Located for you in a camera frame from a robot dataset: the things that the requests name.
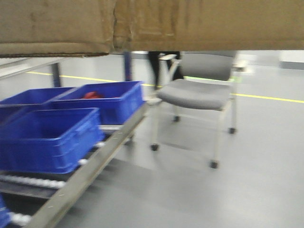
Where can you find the brown cardboard carton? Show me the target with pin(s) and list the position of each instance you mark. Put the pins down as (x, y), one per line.
(55, 28)

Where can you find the roller conveyor rack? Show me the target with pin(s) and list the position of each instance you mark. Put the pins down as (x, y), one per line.
(41, 200)

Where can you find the blue crate with red item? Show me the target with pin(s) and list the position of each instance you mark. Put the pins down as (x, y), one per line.
(120, 101)

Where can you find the blue table leg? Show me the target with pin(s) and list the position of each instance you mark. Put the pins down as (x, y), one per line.
(56, 74)
(127, 63)

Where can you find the person legs in black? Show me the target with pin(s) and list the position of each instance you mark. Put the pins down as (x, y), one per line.
(153, 57)

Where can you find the grey office chair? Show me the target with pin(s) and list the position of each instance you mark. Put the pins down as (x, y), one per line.
(216, 65)

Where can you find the red item in crate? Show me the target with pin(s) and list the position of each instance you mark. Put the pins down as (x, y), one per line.
(92, 95)

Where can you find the blue crate front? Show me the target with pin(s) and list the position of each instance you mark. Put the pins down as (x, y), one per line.
(49, 141)

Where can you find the blue table leg left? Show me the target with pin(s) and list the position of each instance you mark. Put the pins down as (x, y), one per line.
(56, 74)

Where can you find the blue crate back left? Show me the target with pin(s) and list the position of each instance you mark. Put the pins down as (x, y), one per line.
(17, 105)

